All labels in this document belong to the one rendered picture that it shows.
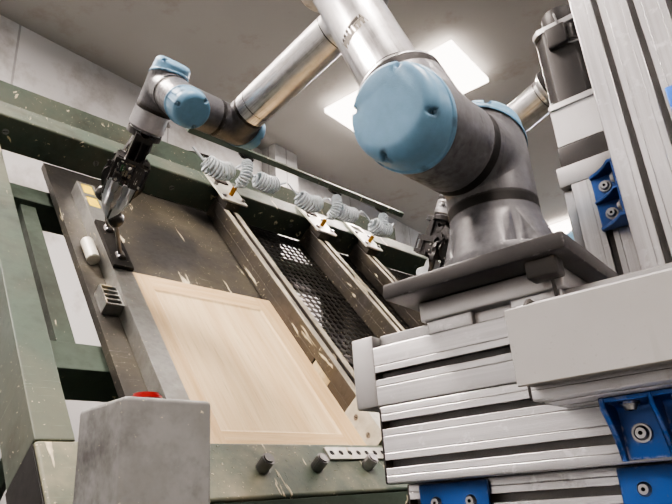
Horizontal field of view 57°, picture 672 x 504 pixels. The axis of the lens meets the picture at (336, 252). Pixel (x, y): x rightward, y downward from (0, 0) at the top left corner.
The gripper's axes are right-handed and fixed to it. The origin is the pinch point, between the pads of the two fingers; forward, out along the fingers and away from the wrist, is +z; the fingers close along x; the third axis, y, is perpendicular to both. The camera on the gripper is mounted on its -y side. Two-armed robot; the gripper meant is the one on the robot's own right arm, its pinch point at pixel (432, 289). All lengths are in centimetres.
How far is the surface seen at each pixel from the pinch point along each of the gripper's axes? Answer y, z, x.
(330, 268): 58, 1, -22
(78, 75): 356, -86, -35
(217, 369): 11, 32, 55
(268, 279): 40.1, 10.7, 21.5
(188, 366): 11, 32, 62
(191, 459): -34, 34, 93
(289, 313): 26.9, 17.8, 22.4
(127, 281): 33, 20, 68
